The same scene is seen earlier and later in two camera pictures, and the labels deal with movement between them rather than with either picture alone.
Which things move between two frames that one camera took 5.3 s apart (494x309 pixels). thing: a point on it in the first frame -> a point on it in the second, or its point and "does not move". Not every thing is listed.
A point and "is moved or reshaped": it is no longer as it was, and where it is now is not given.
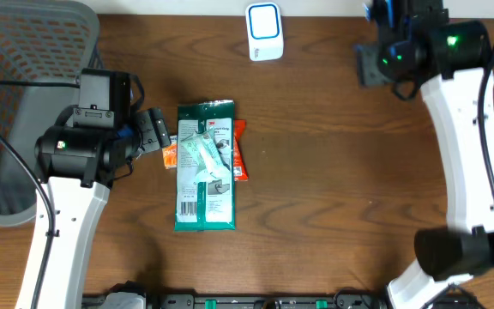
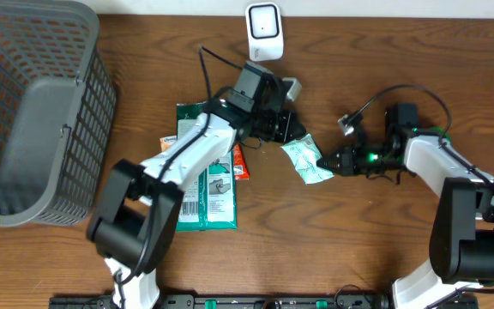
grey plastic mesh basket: (23, 41) does not move
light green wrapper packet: (205, 148) is moved or reshaped
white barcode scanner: (264, 31) does not move
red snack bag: (240, 156) does not move
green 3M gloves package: (208, 206) does not move
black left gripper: (153, 126) -> (296, 129)
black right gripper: (374, 73) -> (348, 161)
